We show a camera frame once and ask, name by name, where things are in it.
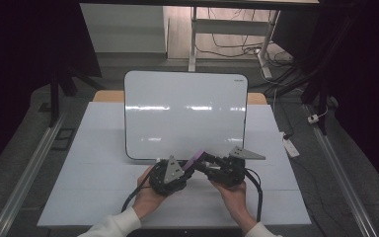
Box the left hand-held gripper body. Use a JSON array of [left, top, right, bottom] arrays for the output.
[[149, 155, 195, 197]]

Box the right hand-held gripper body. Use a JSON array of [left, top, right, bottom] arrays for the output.
[[206, 146, 266, 188]]

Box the purple whiteboard eraser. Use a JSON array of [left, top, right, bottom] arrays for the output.
[[182, 149, 206, 172]]

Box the person's right hand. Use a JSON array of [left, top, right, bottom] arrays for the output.
[[210, 180, 250, 220]]

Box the person's left hand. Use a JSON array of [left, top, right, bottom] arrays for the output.
[[131, 166, 169, 220]]

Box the white whiteboard with dark rim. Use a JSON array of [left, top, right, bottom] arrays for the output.
[[123, 70, 249, 161]]

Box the white power strip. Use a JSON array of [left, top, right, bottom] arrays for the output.
[[279, 131, 301, 158]]

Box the wooden table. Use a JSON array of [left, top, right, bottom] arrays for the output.
[[93, 90, 268, 106]]

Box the black stand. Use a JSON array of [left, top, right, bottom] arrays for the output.
[[299, 48, 343, 136], [47, 63, 108, 128]]

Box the white cabinet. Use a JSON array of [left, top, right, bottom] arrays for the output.
[[79, 3, 168, 54]]

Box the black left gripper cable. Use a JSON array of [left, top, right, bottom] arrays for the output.
[[121, 162, 161, 213]]

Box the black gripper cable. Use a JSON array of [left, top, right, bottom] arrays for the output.
[[244, 168, 265, 223], [121, 162, 161, 213]]

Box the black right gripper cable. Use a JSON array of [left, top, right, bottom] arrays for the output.
[[244, 168, 265, 223]]

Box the tangle of black floor cables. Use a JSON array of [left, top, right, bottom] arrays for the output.
[[195, 8, 307, 97]]

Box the aluminium floor rail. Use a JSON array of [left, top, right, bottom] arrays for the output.
[[0, 112, 67, 237], [304, 104, 379, 237]]

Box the white desk frame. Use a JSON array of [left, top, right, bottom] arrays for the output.
[[188, 6, 281, 80]]

